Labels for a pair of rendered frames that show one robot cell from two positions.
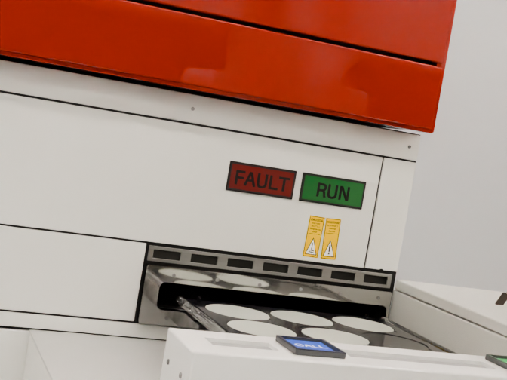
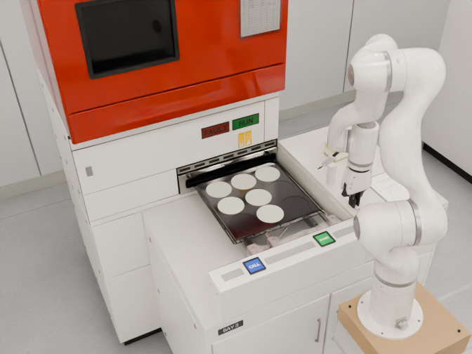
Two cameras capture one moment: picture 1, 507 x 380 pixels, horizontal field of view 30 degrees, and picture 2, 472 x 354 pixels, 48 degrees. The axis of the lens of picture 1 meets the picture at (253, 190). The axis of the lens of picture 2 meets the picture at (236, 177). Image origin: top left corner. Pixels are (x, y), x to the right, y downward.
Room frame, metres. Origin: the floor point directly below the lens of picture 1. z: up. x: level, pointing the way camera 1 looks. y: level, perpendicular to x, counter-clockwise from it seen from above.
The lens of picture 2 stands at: (-0.18, 0.07, 2.20)
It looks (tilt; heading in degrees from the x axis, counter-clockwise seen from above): 37 degrees down; 355
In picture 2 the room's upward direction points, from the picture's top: 1 degrees counter-clockwise
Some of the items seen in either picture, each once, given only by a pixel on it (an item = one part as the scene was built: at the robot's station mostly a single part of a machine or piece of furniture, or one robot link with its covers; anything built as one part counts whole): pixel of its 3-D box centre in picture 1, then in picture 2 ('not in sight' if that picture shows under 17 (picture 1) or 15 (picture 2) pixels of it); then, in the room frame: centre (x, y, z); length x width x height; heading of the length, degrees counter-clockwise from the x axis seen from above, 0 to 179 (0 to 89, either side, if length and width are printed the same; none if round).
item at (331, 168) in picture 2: not in sight; (329, 166); (1.36, -0.41, 1.03); 0.06 x 0.04 x 0.13; 20
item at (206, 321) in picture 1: (213, 327); (213, 212); (1.31, 0.02, 0.90); 0.37 x 0.01 x 0.01; 20
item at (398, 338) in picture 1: (330, 337); (256, 197); (1.37, -0.15, 0.90); 0.34 x 0.34 x 0.01; 20
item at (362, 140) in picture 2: not in sight; (362, 140); (1.21, -0.47, 1.24); 0.09 x 0.08 x 0.13; 73
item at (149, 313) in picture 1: (269, 306); (229, 169); (1.56, -0.06, 0.89); 0.44 x 0.02 x 0.10; 110
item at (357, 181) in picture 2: not in sight; (357, 176); (1.21, -0.47, 1.09); 0.10 x 0.07 x 0.11; 110
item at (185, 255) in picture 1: (275, 267); (227, 156); (1.57, -0.06, 0.96); 0.44 x 0.01 x 0.02; 110
